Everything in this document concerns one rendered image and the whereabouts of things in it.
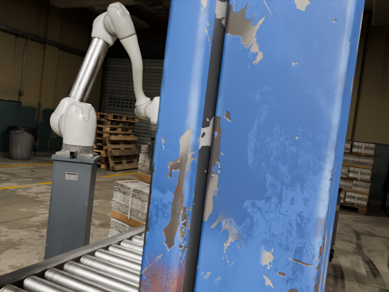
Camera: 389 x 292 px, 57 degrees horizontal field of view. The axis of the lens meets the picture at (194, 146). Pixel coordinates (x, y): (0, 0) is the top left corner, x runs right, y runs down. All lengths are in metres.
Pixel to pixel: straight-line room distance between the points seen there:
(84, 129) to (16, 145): 7.19
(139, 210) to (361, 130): 7.17
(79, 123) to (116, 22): 0.59
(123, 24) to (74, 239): 1.14
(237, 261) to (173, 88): 0.08
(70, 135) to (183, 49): 1.73
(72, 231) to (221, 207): 1.79
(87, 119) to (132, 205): 0.59
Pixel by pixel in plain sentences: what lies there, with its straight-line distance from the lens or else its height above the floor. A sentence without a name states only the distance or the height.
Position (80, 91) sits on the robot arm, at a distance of 2.10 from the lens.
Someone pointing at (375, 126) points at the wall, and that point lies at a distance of 8.78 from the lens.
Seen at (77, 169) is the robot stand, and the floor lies 0.94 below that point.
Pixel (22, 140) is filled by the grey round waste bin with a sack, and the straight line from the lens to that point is 8.98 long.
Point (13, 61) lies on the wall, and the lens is 9.56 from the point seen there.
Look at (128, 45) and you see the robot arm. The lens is 2.08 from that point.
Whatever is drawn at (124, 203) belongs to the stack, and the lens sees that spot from 2.21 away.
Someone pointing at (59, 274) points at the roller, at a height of 0.80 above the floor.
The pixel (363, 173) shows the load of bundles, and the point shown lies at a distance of 7.14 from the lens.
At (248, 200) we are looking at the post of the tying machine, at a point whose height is 1.19.
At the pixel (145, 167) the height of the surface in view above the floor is 0.93.
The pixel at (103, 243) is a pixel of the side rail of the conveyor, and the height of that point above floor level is 0.80.
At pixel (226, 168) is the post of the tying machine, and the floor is 1.20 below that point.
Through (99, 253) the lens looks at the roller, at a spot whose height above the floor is 0.79.
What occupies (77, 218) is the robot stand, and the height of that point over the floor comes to 0.70.
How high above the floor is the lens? 1.22
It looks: 3 degrees down
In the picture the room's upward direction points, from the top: 7 degrees clockwise
